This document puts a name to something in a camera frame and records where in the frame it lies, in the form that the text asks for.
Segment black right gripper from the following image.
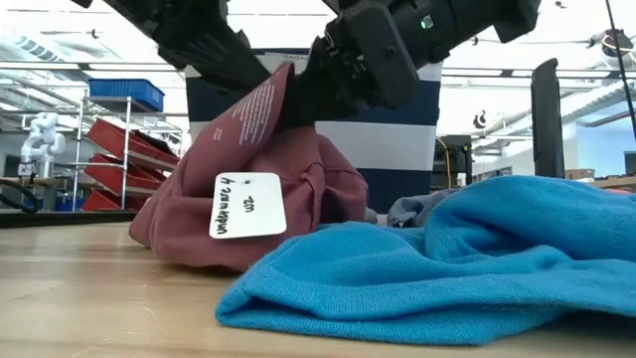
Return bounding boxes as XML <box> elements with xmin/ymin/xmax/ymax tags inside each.
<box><xmin>282</xmin><ymin>0</ymin><xmax>451</xmax><ymax>131</ymax></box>

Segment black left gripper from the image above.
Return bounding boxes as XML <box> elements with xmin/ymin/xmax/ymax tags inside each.
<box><xmin>101</xmin><ymin>0</ymin><xmax>272</xmax><ymax>93</ymax></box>

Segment maroon underwear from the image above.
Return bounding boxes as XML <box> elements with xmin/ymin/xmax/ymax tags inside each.
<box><xmin>128</xmin><ymin>62</ymin><xmax>370</xmax><ymax>273</ymax></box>

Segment navy white striped fabric basket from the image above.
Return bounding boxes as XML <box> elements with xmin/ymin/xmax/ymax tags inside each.
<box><xmin>184</xmin><ymin>47</ymin><xmax>443</xmax><ymax>215</ymax></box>

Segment white handwritten paper tag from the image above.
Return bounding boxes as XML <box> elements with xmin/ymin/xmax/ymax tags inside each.
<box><xmin>208</xmin><ymin>171</ymin><xmax>288</xmax><ymax>241</ymax></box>

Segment dusty blue garment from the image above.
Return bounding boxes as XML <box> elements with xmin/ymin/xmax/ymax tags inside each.
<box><xmin>386</xmin><ymin>187</ymin><xmax>463</xmax><ymax>229</ymax></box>

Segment bright blue knit garment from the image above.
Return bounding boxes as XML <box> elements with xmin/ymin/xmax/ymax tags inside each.
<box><xmin>214</xmin><ymin>174</ymin><xmax>636</xmax><ymax>347</ymax></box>

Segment blue plastic bin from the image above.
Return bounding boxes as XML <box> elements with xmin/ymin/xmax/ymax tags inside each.
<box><xmin>87</xmin><ymin>78</ymin><xmax>166</xmax><ymax>113</ymax></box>

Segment red plastic bin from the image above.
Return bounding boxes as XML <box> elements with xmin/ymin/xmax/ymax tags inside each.
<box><xmin>86</xmin><ymin>117</ymin><xmax>181</xmax><ymax>166</ymax></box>
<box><xmin>81</xmin><ymin>188</ymin><xmax>145</xmax><ymax>213</ymax></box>
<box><xmin>83</xmin><ymin>152</ymin><xmax>173</xmax><ymax>195</ymax></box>

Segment black equipment stand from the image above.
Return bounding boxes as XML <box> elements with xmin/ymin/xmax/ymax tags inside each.
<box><xmin>435</xmin><ymin>133</ymin><xmax>473</xmax><ymax>190</ymax></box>

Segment metal shelf rack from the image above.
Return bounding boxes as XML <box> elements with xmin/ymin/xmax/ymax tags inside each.
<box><xmin>69</xmin><ymin>93</ymin><xmax>185</xmax><ymax>213</ymax></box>

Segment wooden workbench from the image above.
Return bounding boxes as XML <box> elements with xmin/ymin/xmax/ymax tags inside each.
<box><xmin>0</xmin><ymin>176</ymin><xmax>71</xmax><ymax>190</ymax></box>

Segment black round ceiling device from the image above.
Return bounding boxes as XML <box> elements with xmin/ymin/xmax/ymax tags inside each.
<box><xmin>590</xmin><ymin>28</ymin><xmax>636</xmax><ymax>69</ymax></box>

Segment wooden desk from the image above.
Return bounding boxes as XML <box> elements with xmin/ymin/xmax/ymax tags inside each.
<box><xmin>593</xmin><ymin>174</ymin><xmax>636</xmax><ymax>193</ymax></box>

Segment black metal table frame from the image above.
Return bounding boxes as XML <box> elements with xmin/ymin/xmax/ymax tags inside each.
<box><xmin>0</xmin><ymin>211</ymin><xmax>138</xmax><ymax>230</ymax></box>

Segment black upright post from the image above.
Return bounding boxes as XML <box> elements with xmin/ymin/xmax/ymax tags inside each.
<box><xmin>530</xmin><ymin>58</ymin><xmax>566</xmax><ymax>179</ymax></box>

